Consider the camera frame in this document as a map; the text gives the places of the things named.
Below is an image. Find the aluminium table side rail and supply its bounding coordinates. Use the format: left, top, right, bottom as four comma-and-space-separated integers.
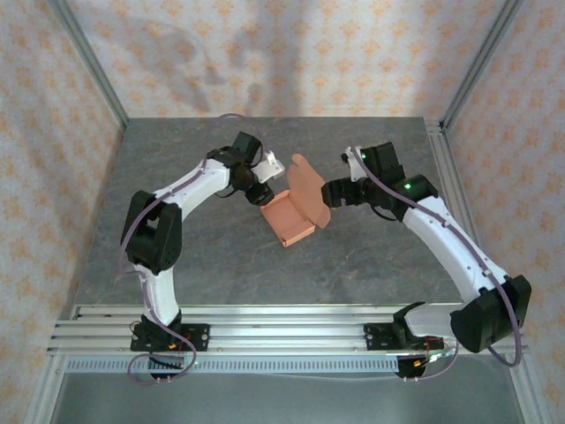
426, 117, 482, 248

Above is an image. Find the black base bracket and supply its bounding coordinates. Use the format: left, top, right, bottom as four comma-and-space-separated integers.
147, 354, 186, 382
395, 356, 432, 382

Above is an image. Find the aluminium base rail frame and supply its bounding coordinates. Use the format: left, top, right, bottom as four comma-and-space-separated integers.
46, 303, 531, 357

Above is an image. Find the aluminium frame post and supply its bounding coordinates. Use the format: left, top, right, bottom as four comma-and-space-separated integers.
46, 0, 130, 132
506, 352, 545, 424
26, 352, 68, 424
440, 0, 529, 133

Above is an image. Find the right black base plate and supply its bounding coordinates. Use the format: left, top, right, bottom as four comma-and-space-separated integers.
362, 321, 445, 354

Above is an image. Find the salmon pink paper box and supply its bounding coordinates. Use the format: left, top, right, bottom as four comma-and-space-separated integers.
259, 153, 332, 248

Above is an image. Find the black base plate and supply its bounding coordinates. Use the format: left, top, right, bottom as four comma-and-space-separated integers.
362, 321, 445, 354
130, 322, 211, 354

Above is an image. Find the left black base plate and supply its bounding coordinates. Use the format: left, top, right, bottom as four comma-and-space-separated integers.
130, 322, 211, 354

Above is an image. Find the grey metal shelf panel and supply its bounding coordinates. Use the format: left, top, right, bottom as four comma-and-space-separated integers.
55, 373, 524, 424

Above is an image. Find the slotted grey cable duct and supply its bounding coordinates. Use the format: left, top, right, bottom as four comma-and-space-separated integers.
65, 356, 401, 375

